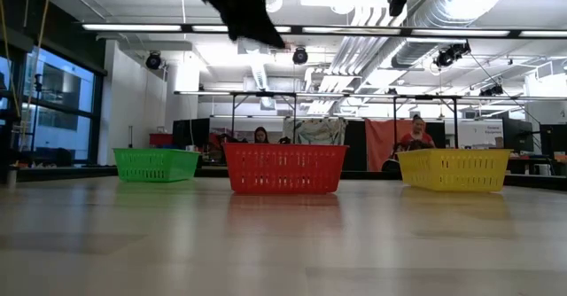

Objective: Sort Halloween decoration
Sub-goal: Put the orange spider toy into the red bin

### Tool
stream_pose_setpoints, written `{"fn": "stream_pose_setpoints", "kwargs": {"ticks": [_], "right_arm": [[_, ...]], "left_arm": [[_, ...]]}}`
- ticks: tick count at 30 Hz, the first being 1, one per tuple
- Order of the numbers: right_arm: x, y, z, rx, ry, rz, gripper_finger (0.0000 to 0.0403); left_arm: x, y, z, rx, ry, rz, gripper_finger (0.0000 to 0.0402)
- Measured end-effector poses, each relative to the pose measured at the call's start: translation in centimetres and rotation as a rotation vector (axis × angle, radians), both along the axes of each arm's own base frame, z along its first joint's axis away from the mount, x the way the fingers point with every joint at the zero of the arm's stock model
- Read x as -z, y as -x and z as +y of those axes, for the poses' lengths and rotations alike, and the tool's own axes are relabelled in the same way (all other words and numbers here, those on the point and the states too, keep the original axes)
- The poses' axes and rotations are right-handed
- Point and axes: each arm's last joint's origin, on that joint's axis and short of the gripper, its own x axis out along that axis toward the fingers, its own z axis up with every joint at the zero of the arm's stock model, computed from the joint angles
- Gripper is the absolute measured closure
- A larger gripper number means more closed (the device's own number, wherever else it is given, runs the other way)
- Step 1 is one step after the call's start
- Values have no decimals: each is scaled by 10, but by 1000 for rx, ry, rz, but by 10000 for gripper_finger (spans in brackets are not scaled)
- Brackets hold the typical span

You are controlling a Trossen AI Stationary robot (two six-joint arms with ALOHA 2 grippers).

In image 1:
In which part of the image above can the large window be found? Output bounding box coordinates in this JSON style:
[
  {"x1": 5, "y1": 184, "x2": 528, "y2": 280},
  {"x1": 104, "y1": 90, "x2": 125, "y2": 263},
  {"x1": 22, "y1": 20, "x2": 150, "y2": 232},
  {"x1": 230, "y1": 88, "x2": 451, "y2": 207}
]
[{"x1": 0, "y1": 45, "x2": 105, "y2": 167}]

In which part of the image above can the black camera cluster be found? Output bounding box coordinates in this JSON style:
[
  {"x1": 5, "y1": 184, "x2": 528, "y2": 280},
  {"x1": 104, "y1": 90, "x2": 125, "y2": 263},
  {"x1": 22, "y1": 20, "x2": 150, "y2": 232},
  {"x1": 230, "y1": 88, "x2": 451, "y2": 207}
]
[
  {"x1": 433, "y1": 41, "x2": 471, "y2": 69},
  {"x1": 478, "y1": 82, "x2": 505, "y2": 97}
]

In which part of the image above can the yellow plastic basket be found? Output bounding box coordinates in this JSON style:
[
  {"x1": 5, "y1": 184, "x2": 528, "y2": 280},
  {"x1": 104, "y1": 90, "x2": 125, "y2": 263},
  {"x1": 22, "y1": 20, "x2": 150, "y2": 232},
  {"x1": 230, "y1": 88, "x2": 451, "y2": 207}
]
[{"x1": 397, "y1": 148, "x2": 514, "y2": 194}]

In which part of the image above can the red plastic basket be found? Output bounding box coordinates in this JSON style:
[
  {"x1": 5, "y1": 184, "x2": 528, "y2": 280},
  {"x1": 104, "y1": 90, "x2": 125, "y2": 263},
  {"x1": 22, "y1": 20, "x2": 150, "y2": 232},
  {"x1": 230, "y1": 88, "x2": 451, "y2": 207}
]
[{"x1": 222, "y1": 143, "x2": 350, "y2": 196}]

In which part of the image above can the orange curtain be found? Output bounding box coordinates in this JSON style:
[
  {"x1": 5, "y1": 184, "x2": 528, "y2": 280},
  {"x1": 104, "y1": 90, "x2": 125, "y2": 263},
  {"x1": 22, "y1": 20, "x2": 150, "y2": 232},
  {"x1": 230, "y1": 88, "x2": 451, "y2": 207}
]
[{"x1": 365, "y1": 118, "x2": 426, "y2": 172}]

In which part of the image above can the green plastic basket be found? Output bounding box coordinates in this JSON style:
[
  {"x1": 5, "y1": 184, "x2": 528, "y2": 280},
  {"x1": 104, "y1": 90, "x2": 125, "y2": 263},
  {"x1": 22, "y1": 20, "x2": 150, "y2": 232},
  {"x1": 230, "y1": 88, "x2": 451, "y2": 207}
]
[{"x1": 112, "y1": 147, "x2": 201, "y2": 183}]

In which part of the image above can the white board with text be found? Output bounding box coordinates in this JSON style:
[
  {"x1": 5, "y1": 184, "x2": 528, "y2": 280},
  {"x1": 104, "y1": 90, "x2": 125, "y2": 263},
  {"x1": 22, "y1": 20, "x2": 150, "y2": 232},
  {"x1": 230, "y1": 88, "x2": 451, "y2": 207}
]
[{"x1": 445, "y1": 118, "x2": 505, "y2": 149}]

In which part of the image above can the black round camera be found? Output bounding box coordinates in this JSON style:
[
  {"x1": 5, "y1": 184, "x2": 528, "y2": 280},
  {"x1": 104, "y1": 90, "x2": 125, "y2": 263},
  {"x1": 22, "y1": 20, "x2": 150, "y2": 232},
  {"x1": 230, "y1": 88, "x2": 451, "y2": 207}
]
[
  {"x1": 291, "y1": 46, "x2": 309, "y2": 66},
  {"x1": 145, "y1": 51, "x2": 163, "y2": 70}
]

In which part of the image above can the black bar with light strips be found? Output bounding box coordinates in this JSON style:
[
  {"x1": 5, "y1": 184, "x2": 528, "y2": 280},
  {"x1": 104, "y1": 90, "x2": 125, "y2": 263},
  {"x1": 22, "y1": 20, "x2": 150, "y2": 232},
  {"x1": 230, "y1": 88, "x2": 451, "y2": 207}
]
[{"x1": 79, "y1": 22, "x2": 567, "y2": 39}]

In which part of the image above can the black monitor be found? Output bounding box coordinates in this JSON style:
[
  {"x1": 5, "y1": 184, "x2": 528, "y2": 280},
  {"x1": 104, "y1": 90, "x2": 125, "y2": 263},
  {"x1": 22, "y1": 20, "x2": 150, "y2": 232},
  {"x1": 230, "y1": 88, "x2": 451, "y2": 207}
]
[
  {"x1": 502, "y1": 117, "x2": 535, "y2": 153},
  {"x1": 539, "y1": 123, "x2": 567, "y2": 158}
]

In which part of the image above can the yellow hanging cable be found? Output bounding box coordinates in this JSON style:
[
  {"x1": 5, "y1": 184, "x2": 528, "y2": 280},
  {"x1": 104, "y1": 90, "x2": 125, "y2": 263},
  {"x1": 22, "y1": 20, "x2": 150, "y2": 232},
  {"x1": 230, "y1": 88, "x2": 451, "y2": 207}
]
[{"x1": 0, "y1": 0, "x2": 50, "y2": 155}]

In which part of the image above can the patterned cloth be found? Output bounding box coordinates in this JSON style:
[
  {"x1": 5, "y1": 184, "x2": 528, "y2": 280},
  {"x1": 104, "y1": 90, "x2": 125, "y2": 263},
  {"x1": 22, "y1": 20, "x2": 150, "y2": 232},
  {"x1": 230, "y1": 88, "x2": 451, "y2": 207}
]
[{"x1": 283, "y1": 117, "x2": 348, "y2": 146}]

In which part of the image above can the black curtain panel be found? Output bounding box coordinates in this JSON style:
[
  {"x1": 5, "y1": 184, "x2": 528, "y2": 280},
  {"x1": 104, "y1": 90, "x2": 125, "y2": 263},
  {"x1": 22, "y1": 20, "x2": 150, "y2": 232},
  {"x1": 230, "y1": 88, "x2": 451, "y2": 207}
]
[
  {"x1": 431, "y1": 121, "x2": 447, "y2": 149},
  {"x1": 346, "y1": 119, "x2": 368, "y2": 171}
]

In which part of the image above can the black metal rig frame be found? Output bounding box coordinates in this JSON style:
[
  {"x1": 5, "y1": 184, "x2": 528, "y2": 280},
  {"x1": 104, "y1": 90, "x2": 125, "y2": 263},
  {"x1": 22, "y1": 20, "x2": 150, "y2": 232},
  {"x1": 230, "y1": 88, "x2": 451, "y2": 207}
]
[
  {"x1": 392, "y1": 94, "x2": 460, "y2": 150},
  {"x1": 229, "y1": 90, "x2": 298, "y2": 144}
]

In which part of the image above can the red bin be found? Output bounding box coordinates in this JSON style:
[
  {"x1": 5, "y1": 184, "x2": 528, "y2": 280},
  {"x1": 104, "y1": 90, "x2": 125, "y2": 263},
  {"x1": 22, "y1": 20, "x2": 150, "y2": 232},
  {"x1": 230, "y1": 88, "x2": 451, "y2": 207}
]
[{"x1": 149, "y1": 132, "x2": 174, "y2": 147}]

